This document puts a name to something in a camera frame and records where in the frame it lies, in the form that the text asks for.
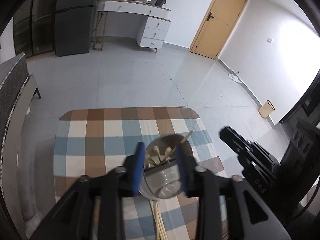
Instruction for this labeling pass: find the dark grey refrigerator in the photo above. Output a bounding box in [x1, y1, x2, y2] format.
[54, 0, 100, 57]

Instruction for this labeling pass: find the black low cabinet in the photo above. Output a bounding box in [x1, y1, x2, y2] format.
[279, 74, 320, 160]

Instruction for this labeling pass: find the wooden door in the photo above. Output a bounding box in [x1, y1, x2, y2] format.
[190, 0, 250, 60]

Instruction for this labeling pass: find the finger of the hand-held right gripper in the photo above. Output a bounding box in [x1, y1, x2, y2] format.
[219, 126, 253, 157]

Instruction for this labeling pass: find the beige trash bin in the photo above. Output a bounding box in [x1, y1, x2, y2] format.
[259, 99, 275, 118]

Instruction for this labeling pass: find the white dressing table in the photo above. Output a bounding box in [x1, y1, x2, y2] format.
[96, 0, 172, 53]

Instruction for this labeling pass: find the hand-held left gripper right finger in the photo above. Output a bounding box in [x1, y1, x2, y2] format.
[176, 148, 292, 240]

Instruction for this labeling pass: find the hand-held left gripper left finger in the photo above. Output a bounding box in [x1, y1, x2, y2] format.
[30, 142, 147, 240]

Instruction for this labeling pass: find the grey oval utensil holder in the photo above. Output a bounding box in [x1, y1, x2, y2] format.
[137, 134, 193, 201]

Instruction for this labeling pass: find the white wardrobe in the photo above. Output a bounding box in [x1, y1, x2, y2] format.
[0, 21, 15, 64]

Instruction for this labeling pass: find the checked tablecloth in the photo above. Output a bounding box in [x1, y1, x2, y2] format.
[53, 106, 228, 240]

